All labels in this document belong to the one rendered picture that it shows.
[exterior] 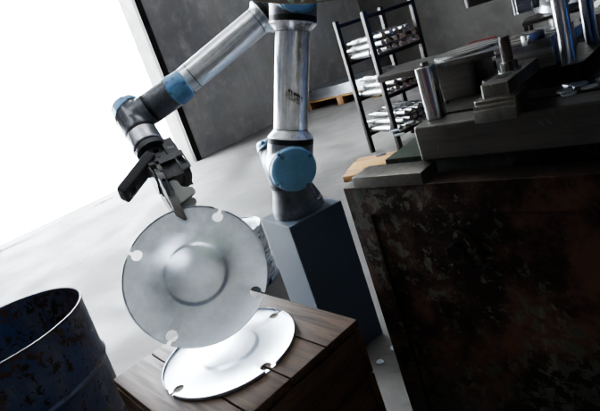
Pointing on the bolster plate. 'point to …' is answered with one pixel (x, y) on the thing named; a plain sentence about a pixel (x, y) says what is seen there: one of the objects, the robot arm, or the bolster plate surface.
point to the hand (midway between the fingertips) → (179, 217)
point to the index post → (430, 90)
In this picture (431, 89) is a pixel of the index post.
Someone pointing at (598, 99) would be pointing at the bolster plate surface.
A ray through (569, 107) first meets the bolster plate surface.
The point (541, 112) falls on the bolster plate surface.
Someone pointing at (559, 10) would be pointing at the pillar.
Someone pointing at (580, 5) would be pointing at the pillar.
